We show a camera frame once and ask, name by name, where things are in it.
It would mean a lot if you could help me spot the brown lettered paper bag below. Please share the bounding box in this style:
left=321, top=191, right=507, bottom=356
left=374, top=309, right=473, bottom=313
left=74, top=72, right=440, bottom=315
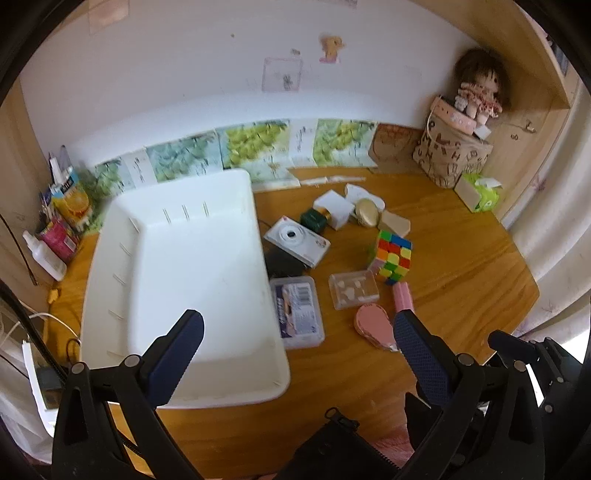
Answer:
left=412, top=114, right=494, bottom=190

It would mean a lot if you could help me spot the round gold compact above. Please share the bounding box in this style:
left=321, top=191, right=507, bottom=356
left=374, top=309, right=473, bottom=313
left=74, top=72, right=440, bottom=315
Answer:
left=355, top=198, right=382, bottom=228

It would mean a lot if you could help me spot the colourful puzzle cube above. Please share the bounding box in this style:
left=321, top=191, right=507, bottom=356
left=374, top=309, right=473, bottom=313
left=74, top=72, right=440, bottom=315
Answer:
left=368, top=229, right=413, bottom=286

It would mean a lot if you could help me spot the white paper strip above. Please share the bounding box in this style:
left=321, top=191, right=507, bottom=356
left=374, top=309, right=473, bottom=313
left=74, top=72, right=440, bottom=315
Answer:
left=286, top=168, right=370, bottom=186

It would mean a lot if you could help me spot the pink round box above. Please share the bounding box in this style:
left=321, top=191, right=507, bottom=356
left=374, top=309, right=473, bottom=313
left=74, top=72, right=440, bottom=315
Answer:
left=431, top=95, right=477, bottom=134

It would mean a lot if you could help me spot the brown haired doll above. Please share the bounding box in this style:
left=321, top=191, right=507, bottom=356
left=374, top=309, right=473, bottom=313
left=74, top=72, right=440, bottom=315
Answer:
left=454, top=47, right=511, bottom=126

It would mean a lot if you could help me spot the black pouch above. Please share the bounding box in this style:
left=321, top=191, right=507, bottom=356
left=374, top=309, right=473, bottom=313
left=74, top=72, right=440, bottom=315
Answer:
left=263, top=244, right=308, bottom=280

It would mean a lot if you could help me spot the small white box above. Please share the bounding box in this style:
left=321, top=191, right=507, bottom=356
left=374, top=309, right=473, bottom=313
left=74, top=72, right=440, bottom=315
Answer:
left=313, top=190, right=356, bottom=230

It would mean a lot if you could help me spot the clear box with white pieces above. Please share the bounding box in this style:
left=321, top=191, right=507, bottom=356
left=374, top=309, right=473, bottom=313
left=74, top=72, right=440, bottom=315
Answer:
left=329, top=270, right=380, bottom=311

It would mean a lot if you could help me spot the white instant camera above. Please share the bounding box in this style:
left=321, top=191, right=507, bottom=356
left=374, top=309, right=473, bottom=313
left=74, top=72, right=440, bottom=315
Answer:
left=264, top=215, right=332, bottom=268

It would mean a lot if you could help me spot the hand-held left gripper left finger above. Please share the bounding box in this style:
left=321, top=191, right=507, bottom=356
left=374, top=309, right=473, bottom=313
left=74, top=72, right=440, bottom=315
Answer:
left=52, top=308, right=205, bottom=480

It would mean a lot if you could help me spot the clear box with printed label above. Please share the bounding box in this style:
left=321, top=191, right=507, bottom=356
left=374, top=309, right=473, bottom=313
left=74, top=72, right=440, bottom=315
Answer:
left=269, top=276, right=325, bottom=350

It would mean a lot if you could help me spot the green and gold bottle cap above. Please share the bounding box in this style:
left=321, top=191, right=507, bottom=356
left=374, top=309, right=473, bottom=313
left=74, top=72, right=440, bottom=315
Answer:
left=300, top=208, right=331, bottom=232

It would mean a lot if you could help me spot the white paper flap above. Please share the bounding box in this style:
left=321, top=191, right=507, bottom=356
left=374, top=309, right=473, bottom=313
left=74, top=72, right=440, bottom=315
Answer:
left=345, top=183, right=386, bottom=210

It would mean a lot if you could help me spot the black zipped bag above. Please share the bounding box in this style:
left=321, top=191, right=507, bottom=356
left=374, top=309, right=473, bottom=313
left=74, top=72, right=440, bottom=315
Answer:
left=277, top=392, right=444, bottom=480

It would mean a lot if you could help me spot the white spray bottle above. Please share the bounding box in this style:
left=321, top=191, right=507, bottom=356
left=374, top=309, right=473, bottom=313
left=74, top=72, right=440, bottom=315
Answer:
left=22, top=230, right=68, bottom=282

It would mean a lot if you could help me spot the white cable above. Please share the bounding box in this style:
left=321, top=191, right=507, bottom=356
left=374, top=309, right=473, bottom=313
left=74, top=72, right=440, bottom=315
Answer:
left=0, top=313, right=79, bottom=352

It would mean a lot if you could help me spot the pink oval case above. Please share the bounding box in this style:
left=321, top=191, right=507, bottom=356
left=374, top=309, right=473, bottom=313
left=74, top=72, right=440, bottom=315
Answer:
left=355, top=302, right=402, bottom=354

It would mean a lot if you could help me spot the pony wall sticker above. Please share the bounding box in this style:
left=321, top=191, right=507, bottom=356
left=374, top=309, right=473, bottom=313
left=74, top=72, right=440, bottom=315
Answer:
left=318, top=35, right=346, bottom=64

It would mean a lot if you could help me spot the black power adapter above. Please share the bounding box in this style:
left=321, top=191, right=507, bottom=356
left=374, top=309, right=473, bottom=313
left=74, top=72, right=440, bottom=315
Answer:
left=37, top=367, right=63, bottom=391

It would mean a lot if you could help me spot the pink tube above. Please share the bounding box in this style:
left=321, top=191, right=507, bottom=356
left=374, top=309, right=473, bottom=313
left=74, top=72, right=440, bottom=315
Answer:
left=392, top=281, right=416, bottom=317

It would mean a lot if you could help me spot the wooden desk hutch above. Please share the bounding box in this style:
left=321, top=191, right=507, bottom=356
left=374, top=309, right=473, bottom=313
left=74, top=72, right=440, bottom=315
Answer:
left=0, top=0, right=585, bottom=287

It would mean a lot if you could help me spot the beige wedge sponge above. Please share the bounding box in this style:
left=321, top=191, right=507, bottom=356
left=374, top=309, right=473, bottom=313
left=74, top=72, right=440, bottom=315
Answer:
left=379, top=211, right=411, bottom=238

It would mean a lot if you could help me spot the orange juice carton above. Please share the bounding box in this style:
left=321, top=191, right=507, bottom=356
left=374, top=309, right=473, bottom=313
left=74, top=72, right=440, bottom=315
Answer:
left=51, top=168, right=94, bottom=232

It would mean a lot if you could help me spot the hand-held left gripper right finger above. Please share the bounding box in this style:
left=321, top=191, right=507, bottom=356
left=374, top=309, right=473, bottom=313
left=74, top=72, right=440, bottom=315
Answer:
left=393, top=308, right=548, bottom=480

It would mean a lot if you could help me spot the cardboard sheet with drawing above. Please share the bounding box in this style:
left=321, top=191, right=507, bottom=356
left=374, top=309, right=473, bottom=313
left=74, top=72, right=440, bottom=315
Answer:
left=368, top=124, right=428, bottom=174

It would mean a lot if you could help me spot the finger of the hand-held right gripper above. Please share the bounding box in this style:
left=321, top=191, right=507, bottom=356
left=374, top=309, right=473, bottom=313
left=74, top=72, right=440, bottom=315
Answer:
left=488, top=329, right=591, bottom=418

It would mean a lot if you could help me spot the green tissue pack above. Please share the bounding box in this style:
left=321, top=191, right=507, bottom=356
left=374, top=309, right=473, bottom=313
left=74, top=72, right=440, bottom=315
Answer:
left=454, top=172, right=505, bottom=214

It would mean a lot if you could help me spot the grape print poster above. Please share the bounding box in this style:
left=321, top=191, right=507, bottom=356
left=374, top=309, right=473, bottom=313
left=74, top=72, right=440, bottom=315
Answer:
left=313, top=117, right=376, bottom=168
left=93, top=156, right=154, bottom=195
left=218, top=119, right=319, bottom=192
left=144, top=130, right=221, bottom=184

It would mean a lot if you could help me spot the white plastic bin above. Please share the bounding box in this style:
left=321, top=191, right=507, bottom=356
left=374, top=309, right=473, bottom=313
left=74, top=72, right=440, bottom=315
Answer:
left=79, top=168, right=291, bottom=409

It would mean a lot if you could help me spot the white floral curtain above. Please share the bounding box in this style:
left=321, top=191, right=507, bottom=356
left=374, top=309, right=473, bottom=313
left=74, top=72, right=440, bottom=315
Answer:
left=508, top=80, right=591, bottom=344

